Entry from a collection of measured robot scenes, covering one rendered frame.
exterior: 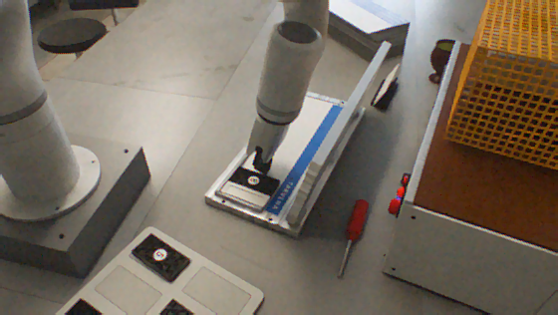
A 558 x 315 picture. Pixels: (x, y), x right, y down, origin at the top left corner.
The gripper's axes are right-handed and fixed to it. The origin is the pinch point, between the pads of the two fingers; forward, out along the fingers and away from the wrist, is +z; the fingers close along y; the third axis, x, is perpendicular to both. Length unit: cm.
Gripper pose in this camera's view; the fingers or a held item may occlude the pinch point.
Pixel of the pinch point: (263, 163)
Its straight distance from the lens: 84.8
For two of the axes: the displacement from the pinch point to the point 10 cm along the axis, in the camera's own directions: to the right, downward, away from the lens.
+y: -4.3, 6.1, -6.6
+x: 8.8, 4.4, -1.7
